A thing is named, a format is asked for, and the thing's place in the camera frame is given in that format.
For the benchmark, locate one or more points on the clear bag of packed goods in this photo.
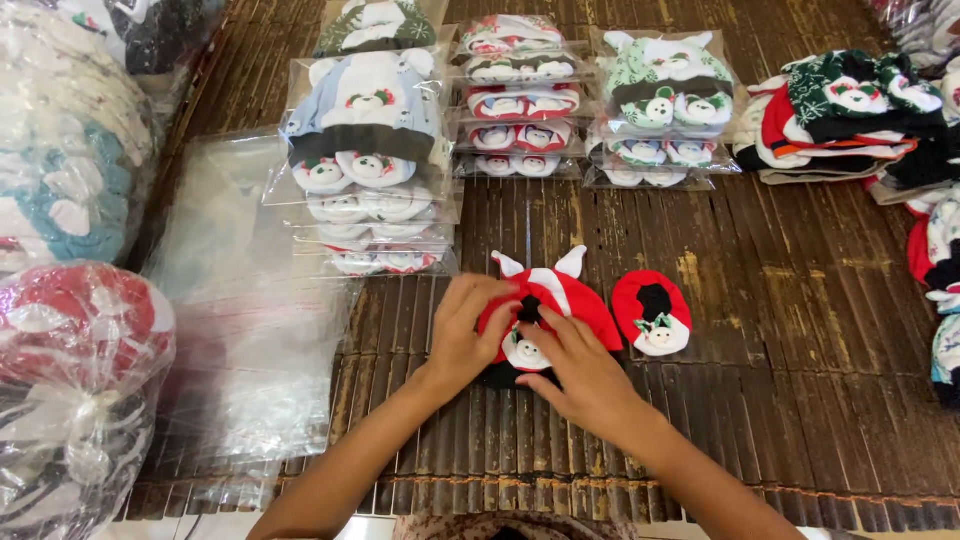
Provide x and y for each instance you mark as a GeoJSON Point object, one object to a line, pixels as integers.
{"type": "Point", "coordinates": [919, 26]}

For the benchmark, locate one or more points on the stack of empty clear bags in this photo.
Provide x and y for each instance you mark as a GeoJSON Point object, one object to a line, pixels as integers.
{"type": "Point", "coordinates": [247, 315]}

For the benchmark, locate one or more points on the large bag of red hats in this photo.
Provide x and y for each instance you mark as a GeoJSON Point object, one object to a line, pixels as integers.
{"type": "Point", "coordinates": [75, 375]}

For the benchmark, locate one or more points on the red bear-face baby bootie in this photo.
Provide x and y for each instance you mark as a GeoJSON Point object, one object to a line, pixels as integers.
{"type": "Point", "coordinates": [651, 311]}
{"type": "Point", "coordinates": [526, 352]}

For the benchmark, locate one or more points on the pile of loose baby hats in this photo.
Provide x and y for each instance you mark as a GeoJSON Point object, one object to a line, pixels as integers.
{"type": "Point", "coordinates": [832, 120]}

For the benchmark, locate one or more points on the stack of blue hat packets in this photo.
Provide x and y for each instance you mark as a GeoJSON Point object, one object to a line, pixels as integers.
{"type": "Point", "coordinates": [371, 135]}

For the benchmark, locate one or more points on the stack of red bootie packets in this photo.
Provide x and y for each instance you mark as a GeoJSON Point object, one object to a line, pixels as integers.
{"type": "Point", "coordinates": [517, 101]}

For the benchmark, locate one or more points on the stack of mint hat packets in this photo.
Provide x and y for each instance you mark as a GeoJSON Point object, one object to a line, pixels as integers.
{"type": "Point", "coordinates": [664, 97]}

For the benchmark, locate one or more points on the green snowflake hat packet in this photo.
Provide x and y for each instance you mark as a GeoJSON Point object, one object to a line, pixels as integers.
{"type": "Point", "coordinates": [379, 26]}

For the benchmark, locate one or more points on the brown bamboo mat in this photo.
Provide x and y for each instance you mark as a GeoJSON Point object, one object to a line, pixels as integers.
{"type": "Point", "coordinates": [787, 322]}

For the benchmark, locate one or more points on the large bag of teal hats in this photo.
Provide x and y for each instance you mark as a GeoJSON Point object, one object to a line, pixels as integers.
{"type": "Point", "coordinates": [67, 150]}

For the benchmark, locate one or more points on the person's right hand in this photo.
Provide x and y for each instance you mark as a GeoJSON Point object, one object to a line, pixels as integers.
{"type": "Point", "coordinates": [592, 386]}

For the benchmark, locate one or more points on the person's left hand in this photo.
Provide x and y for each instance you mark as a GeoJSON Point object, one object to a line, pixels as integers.
{"type": "Point", "coordinates": [457, 337]}

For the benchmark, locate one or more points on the heap of loose baby clothing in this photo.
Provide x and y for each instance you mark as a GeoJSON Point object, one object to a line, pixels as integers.
{"type": "Point", "coordinates": [937, 247]}

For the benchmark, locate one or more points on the large bag of dark hats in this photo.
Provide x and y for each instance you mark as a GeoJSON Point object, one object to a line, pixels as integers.
{"type": "Point", "coordinates": [157, 30]}

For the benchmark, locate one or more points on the red baby hat white ears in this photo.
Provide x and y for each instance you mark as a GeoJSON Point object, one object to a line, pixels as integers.
{"type": "Point", "coordinates": [574, 296]}

